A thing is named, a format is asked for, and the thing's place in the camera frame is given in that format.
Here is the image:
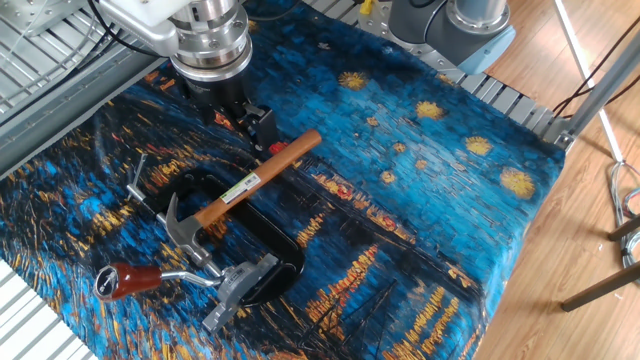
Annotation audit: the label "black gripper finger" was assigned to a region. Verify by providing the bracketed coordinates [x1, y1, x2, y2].
[242, 102, 279, 152]
[194, 101, 218, 127]

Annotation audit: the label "dark wooden leg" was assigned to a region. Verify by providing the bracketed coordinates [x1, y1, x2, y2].
[559, 260, 640, 314]
[607, 214, 640, 242]

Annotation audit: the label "red wooden handled metal lever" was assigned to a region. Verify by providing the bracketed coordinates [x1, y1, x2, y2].
[93, 262, 225, 303]

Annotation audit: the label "starry night print cloth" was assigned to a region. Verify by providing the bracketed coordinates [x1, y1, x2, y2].
[0, 0, 567, 360]

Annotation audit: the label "aluminium frame post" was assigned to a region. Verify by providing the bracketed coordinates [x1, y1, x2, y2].
[553, 29, 640, 151]

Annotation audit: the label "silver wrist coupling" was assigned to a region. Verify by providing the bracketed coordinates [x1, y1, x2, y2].
[168, 0, 254, 84]

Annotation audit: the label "dark red cables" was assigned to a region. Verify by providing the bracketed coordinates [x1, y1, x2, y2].
[552, 14, 640, 120]

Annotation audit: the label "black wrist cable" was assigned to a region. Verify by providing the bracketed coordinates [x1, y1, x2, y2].
[87, 0, 166, 59]

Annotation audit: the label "white vented wrist box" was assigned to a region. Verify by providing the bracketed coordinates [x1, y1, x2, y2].
[97, 0, 196, 57]

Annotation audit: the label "perforated metal plate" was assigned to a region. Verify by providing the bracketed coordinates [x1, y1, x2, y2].
[0, 0, 89, 39]

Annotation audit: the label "wooden handled claw hammer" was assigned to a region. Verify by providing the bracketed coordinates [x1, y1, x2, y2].
[164, 128, 324, 270]

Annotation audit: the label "thin white pole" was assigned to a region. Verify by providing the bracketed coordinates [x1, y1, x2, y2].
[552, 0, 626, 164]

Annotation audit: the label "black iron C-clamp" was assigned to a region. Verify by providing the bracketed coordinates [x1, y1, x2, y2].
[124, 152, 307, 308]

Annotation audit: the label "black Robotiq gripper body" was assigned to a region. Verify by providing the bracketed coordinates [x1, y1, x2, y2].
[180, 67, 252, 125]

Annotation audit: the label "black cable bundle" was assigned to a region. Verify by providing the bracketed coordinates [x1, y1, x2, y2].
[49, 27, 126, 86]

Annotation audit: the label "grey floor cable bundle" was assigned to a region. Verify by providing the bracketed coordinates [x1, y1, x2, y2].
[607, 159, 640, 271]

